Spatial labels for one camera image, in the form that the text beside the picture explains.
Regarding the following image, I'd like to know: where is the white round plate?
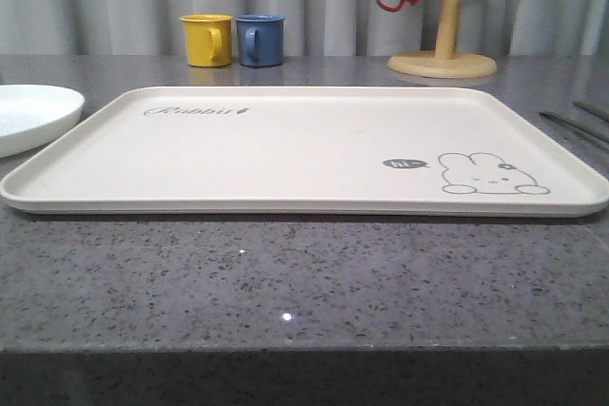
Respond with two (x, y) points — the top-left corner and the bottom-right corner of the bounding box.
(1, 85), (85, 158)

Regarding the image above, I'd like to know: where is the blue mug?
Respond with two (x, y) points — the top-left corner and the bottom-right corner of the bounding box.
(235, 14), (285, 68)

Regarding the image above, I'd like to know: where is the yellow mug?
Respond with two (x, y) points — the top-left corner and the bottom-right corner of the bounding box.
(180, 14), (233, 68)

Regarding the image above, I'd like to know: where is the cream rabbit serving tray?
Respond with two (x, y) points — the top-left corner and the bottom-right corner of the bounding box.
(1, 87), (608, 217)

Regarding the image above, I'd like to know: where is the grey curtain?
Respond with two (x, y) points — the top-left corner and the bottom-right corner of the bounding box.
(1, 0), (608, 56)

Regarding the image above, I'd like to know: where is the silver fork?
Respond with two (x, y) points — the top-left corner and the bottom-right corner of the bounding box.
(540, 111), (609, 144)

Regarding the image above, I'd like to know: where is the silver chopstick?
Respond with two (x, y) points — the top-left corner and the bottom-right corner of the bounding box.
(573, 101), (609, 123)

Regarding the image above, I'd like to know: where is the wooden mug tree stand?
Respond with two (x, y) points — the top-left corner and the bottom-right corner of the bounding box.
(387, 0), (497, 79)

